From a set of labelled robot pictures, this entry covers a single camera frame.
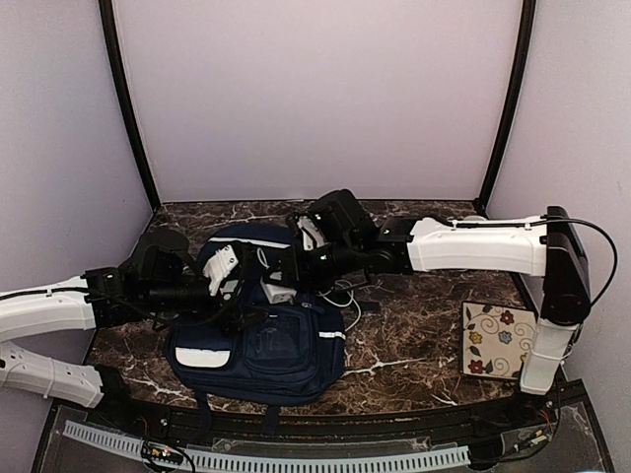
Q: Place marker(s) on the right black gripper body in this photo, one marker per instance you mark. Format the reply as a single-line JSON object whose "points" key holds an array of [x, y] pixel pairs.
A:
{"points": [[300, 274]]}

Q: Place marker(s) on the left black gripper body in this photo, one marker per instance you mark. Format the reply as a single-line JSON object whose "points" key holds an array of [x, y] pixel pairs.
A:
{"points": [[217, 315]]}

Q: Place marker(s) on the white USB charger block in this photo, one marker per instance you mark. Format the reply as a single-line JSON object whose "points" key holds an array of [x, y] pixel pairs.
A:
{"points": [[276, 294]]}

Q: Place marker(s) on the navy blue student backpack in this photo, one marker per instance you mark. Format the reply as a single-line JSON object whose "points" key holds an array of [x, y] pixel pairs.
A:
{"points": [[278, 355]]}

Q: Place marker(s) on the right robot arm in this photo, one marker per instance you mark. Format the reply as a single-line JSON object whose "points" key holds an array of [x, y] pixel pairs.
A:
{"points": [[336, 236]]}

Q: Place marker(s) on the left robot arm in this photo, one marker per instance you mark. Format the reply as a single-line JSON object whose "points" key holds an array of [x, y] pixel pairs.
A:
{"points": [[159, 281]]}

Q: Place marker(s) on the small circuit board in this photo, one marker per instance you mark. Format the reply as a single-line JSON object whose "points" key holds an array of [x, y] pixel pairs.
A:
{"points": [[159, 454]]}

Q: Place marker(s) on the floral square plate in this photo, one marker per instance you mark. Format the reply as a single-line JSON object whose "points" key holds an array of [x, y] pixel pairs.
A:
{"points": [[495, 340]]}

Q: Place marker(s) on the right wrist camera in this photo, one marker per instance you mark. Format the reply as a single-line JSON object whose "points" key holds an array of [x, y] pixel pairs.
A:
{"points": [[305, 229]]}

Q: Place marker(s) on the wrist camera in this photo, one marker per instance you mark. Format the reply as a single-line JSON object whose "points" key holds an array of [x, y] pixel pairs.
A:
{"points": [[221, 270], [305, 229]]}

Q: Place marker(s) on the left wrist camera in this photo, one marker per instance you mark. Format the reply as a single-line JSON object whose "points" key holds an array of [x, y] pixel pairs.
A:
{"points": [[221, 270]]}

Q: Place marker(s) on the grey slotted cable duct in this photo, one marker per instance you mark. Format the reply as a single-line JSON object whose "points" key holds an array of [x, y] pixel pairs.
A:
{"points": [[246, 456]]}

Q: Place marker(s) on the right black frame post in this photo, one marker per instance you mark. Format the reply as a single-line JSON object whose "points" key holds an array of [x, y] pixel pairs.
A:
{"points": [[509, 109]]}

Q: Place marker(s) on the black frame post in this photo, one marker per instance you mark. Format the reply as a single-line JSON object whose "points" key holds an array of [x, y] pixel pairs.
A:
{"points": [[509, 109], [126, 107]]}

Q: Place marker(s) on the black front rail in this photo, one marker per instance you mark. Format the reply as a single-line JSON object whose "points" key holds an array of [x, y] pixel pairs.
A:
{"points": [[476, 422]]}

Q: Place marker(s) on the left black frame post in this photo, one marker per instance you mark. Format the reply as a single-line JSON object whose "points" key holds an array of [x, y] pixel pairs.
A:
{"points": [[126, 107]]}

